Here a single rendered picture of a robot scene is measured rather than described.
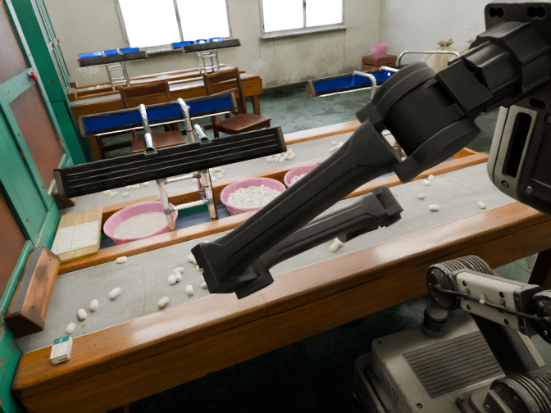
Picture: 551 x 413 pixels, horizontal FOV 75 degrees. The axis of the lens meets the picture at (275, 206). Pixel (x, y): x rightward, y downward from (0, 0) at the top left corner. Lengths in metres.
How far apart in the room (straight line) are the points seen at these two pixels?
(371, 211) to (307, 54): 6.22
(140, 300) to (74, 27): 5.14
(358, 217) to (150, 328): 0.57
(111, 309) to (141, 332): 0.17
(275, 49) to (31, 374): 6.10
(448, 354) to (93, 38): 5.59
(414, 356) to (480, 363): 0.18
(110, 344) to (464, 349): 1.00
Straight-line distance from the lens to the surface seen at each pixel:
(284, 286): 1.00
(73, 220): 1.56
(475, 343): 1.33
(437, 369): 1.23
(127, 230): 1.45
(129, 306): 1.10
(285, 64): 6.73
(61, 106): 3.68
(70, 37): 5.97
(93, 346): 1.01
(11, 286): 1.13
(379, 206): 0.80
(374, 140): 0.44
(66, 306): 1.20
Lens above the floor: 1.44
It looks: 30 degrees down
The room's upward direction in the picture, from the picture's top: 5 degrees counter-clockwise
